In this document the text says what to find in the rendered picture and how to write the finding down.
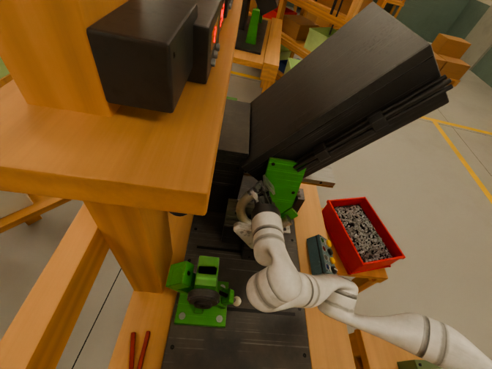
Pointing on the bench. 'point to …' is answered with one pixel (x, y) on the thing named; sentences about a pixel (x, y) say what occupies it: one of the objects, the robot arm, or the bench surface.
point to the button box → (315, 245)
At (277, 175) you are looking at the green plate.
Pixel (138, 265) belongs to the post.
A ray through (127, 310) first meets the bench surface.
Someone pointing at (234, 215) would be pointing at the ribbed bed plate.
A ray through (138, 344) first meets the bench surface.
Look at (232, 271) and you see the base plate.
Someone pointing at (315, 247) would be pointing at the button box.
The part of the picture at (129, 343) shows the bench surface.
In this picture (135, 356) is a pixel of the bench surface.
